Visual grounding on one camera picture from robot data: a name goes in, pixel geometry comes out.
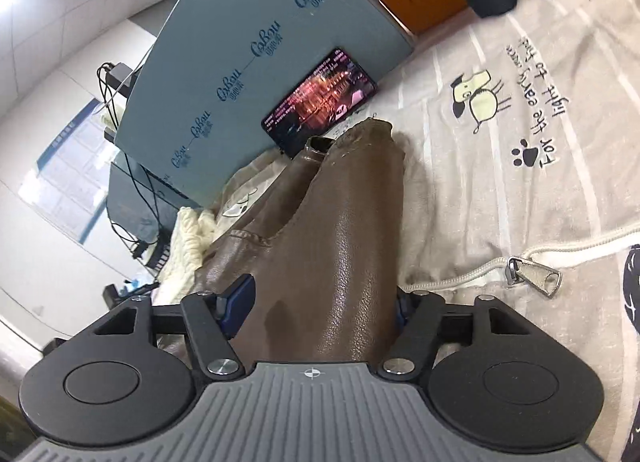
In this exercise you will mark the brown leather jacket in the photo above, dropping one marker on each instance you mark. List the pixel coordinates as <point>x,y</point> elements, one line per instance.
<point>340,252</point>

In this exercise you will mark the printed beige bed sheet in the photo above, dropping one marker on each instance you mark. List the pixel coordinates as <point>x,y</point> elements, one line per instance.
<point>500,217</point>

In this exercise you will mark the black power adapter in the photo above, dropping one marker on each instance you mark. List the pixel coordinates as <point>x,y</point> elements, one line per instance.
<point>122,75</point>

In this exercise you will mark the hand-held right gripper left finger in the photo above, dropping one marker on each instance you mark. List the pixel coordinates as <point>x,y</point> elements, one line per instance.
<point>240,304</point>

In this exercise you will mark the metal zipper pull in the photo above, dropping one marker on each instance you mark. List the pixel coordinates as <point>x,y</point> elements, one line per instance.
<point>532,276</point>

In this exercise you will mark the blue framed wall notice board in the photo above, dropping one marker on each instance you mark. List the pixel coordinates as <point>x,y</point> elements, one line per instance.
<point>65,176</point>

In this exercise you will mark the large blue cardboard box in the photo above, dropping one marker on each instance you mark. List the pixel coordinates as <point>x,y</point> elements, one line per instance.
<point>240,16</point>

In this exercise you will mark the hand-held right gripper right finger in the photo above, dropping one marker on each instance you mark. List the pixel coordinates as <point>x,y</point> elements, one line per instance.
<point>417,327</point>

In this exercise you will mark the white knitted sweater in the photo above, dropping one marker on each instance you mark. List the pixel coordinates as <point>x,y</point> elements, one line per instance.
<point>187,242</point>

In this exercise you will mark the black smartphone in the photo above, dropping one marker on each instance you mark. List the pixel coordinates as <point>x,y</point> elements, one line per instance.
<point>320,96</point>

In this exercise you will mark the small grey-blue cardboard box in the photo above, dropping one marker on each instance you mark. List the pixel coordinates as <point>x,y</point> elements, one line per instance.
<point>135,197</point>

